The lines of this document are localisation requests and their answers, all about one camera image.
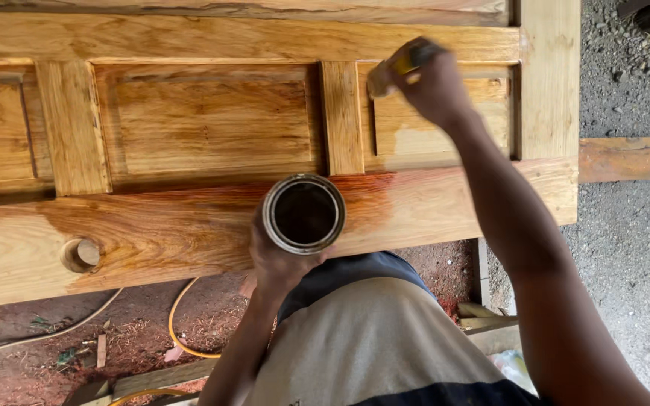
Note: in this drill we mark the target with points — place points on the person's right hand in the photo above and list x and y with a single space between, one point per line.
435 87

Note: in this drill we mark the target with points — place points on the person's left hand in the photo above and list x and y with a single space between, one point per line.
277 264

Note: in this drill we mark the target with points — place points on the person's left fingers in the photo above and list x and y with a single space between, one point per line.
316 252

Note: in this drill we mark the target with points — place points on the person's right fingers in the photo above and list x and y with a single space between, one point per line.
404 84

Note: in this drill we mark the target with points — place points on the metal varnish can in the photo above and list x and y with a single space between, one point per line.
304 213

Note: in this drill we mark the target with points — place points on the person's grey and navy shirt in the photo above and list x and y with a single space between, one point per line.
376 338

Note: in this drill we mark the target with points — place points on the wooden panel door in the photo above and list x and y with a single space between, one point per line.
189 141

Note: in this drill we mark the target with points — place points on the pale wooden beam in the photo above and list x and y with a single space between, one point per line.
486 324

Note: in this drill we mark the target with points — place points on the wooden offcut plank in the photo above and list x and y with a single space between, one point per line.
161 378

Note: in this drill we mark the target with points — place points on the wooden support plank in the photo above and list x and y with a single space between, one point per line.
625 159

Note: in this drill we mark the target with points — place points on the small wood scrap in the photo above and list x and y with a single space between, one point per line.
101 351

